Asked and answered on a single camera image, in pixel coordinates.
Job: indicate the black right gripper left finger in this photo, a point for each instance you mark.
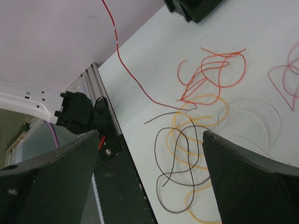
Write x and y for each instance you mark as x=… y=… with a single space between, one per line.
x=51 y=188

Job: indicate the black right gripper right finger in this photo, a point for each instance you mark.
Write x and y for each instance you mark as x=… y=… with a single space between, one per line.
x=250 y=188

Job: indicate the black compartment storage bin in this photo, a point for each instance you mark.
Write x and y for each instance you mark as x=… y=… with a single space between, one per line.
x=192 y=10

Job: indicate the aluminium frame rail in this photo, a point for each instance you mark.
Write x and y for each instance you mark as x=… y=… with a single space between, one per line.
x=90 y=83

